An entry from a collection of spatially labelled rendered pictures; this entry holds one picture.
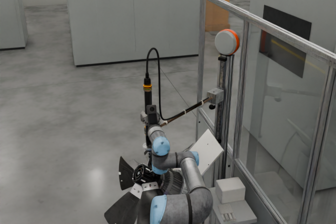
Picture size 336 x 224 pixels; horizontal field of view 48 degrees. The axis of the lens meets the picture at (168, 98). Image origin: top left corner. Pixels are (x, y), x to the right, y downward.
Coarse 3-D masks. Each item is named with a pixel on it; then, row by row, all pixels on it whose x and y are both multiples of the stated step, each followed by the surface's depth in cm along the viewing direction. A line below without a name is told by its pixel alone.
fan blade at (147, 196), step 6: (144, 192) 210; (150, 192) 210; (156, 192) 210; (162, 192) 211; (144, 198) 207; (150, 198) 206; (144, 204) 204; (150, 204) 203; (138, 210) 202; (144, 210) 201; (138, 216) 199; (144, 216) 198; (138, 222) 197; (144, 222) 195
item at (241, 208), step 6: (216, 198) 255; (216, 204) 249; (234, 204) 249; (240, 204) 249; (246, 204) 249; (216, 210) 244; (234, 210) 244; (240, 210) 244; (246, 210) 244; (216, 216) 240; (240, 216) 239; (246, 216) 239; (252, 216) 239; (222, 222) 234; (228, 222) 234; (234, 222) 234; (240, 222) 236; (246, 222) 237; (252, 222) 238
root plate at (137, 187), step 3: (135, 183) 224; (135, 186) 223; (138, 186) 223; (132, 189) 223; (135, 189) 223; (138, 189) 223; (141, 189) 222; (132, 192) 223; (135, 192) 223; (141, 192) 222; (135, 195) 222; (138, 195) 222
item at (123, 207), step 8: (128, 192) 223; (120, 200) 224; (128, 200) 222; (136, 200) 221; (112, 208) 224; (120, 208) 222; (128, 208) 220; (136, 208) 220; (104, 216) 226; (112, 216) 223; (120, 216) 220; (128, 216) 219; (136, 216) 218
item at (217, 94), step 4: (216, 88) 244; (220, 88) 243; (208, 92) 239; (212, 92) 238; (216, 92) 238; (220, 92) 239; (208, 96) 240; (212, 96) 238; (216, 96) 237; (220, 96) 241; (212, 100) 239; (216, 100) 238; (220, 100) 242
